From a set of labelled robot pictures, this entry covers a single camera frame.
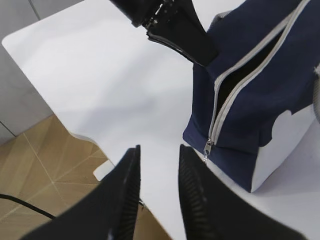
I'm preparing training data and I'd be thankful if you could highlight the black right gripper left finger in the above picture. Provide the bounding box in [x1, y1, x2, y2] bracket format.
[23, 145, 141, 240]

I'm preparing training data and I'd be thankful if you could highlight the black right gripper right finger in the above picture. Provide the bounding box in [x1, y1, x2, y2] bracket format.
[178, 144, 305, 240]

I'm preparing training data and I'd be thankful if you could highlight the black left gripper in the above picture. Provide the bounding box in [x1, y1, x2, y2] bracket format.
[110, 0, 218, 67]

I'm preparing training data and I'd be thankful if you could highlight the navy blue lunch bag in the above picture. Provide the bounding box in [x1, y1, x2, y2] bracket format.
[183, 0, 320, 193]

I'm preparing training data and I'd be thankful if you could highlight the white table leg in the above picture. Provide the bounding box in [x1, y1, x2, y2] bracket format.
[93, 160, 115, 182]

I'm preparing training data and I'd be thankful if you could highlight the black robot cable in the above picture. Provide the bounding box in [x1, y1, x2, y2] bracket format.
[0, 193, 56, 221]

